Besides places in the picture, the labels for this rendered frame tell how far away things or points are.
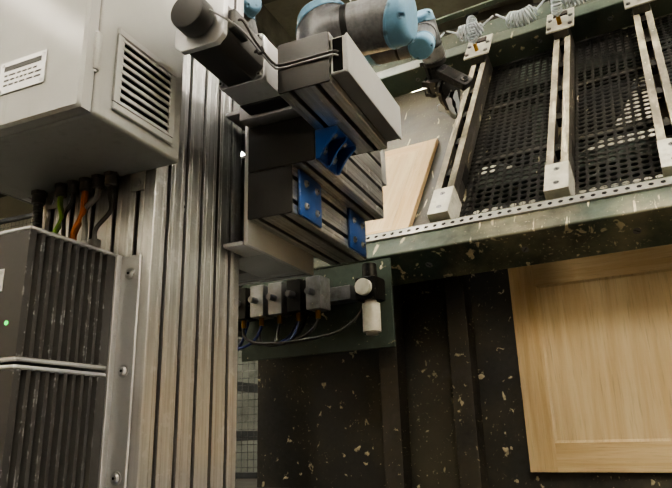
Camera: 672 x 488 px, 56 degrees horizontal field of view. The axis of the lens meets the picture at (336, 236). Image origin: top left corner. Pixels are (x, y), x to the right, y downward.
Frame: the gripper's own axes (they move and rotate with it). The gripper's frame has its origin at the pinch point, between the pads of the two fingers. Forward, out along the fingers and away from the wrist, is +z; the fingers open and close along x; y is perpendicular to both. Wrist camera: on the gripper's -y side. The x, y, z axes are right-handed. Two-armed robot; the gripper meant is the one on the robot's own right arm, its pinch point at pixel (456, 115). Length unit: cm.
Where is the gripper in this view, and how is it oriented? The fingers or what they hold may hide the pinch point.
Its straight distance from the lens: 215.3
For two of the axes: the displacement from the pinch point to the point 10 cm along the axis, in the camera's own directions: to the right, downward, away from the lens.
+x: -6.7, 5.9, -4.4
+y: -6.5, -1.8, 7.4
